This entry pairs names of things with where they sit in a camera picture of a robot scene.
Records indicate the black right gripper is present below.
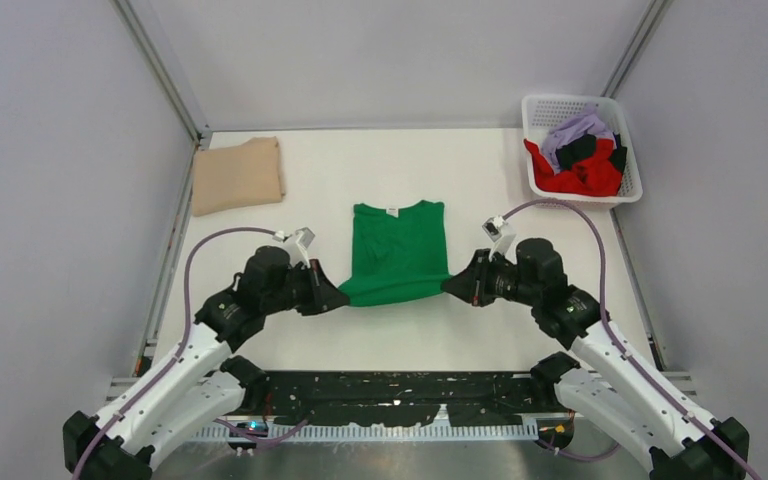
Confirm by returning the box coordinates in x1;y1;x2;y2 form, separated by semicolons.
444;248;541;307

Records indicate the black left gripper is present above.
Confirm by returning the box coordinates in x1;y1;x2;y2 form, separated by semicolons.
263;258;348;315

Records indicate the green t shirt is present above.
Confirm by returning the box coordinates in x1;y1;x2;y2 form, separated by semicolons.
339;200;451;308

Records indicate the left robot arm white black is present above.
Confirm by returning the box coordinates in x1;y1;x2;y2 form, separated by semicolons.
63;246;349;479

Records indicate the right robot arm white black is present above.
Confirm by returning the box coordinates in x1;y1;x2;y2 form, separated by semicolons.
442;238;749;479

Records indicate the folded beige t shirt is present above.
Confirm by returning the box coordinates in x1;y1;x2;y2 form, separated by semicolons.
191;137;286;217

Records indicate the red t shirt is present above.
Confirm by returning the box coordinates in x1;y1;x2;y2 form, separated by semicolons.
524;140;624;197

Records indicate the black t shirt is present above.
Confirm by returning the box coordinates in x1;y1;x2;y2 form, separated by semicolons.
555;133;628;173

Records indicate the white plastic laundry basket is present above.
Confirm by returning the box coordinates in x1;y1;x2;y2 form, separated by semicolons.
522;94;642;209

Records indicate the lilac t shirt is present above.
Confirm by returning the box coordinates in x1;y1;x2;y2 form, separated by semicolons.
540;103;616;174

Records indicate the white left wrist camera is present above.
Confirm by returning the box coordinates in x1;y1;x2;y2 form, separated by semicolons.
272;227;316;268

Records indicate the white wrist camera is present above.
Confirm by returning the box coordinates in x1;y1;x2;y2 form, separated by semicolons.
482;216;516;258
272;227;316;268

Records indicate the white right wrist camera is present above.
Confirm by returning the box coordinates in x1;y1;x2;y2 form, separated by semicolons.
482;216;516;258

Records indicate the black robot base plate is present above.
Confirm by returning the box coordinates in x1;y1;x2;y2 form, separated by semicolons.
231;370;568;427

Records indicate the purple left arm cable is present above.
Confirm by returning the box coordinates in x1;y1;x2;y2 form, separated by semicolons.
69;227;312;480

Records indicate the white slotted cable duct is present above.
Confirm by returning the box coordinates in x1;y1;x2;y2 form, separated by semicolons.
188;422;541;444

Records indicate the left aluminium frame post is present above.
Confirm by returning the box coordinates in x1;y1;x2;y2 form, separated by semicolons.
110;0;211;146

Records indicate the aluminium frame post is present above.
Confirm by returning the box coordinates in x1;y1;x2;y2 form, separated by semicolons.
110;0;211;146
601;0;674;98

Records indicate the right aluminium frame post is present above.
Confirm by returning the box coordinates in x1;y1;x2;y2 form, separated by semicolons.
601;0;674;98

